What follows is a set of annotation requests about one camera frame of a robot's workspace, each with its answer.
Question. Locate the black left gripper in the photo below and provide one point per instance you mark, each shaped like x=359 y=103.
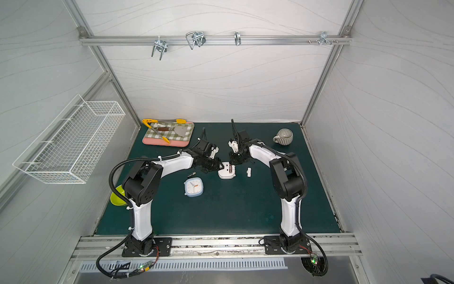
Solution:
x=213 y=163

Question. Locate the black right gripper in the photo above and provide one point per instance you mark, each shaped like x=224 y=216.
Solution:
x=236 y=155

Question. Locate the white alarm clock back up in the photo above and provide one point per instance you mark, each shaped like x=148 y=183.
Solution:
x=224 y=172

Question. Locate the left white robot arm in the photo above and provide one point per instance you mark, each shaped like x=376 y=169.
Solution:
x=143 y=181

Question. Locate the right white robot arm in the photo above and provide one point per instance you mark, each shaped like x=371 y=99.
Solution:
x=289 y=180

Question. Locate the blue white alarm clock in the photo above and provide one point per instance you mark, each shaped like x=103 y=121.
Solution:
x=193 y=187

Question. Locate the checkered green cloth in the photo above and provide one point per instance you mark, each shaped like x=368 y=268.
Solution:
x=189 y=126

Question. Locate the striped white ceramic mug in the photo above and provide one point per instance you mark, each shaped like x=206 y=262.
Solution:
x=284 y=137

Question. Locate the pink cutting board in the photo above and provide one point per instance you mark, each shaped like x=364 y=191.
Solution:
x=155 y=142

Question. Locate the yellow tongs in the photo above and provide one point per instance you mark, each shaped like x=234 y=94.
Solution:
x=148 y=123

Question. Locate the green plastic bowl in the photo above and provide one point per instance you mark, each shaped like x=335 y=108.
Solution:
x=115 y=199

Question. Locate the metal u-bolt hook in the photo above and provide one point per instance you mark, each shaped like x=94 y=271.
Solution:
x=195 y=38

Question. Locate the metal clamp hook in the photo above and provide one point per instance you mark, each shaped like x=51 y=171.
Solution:
x=160 y=47

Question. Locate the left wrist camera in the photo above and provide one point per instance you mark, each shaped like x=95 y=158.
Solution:
x=206 y=149

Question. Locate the metal spatula wooden handle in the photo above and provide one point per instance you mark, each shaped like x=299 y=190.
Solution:
x=176 y=130

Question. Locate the small metal ring hook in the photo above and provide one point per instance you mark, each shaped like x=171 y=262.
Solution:
x=237 y=38

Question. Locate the white wire basket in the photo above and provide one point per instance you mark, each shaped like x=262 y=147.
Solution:
x=69 y=148

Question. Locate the metal bracket right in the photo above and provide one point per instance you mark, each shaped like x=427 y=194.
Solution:
x=323 y=40

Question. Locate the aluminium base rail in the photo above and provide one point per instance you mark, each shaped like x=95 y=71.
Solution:
x=222 y=246

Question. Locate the aluminium top rail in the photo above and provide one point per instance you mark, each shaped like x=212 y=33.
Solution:
x=211 y=40

